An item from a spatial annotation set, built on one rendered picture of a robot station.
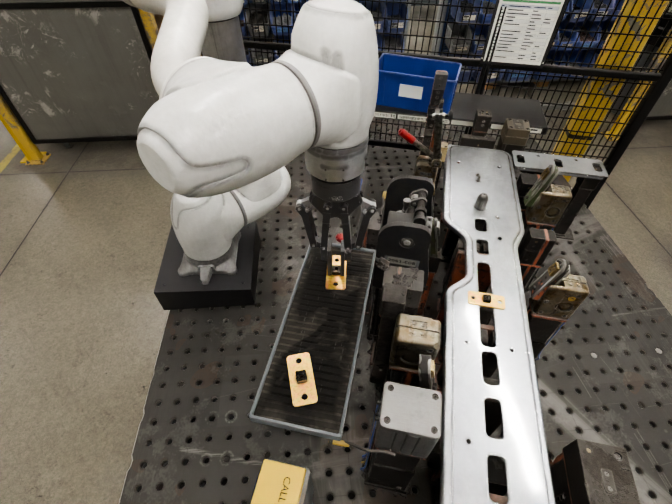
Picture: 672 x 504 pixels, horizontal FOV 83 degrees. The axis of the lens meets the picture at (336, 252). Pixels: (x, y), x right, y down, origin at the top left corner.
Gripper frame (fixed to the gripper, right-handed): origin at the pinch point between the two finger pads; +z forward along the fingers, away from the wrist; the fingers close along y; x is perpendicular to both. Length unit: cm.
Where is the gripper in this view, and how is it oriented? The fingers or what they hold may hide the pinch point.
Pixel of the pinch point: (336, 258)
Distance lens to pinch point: 71.5
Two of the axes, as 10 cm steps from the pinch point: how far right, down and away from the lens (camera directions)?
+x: 0.5, -7.4, 6.7
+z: 0.0, 6.7, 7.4
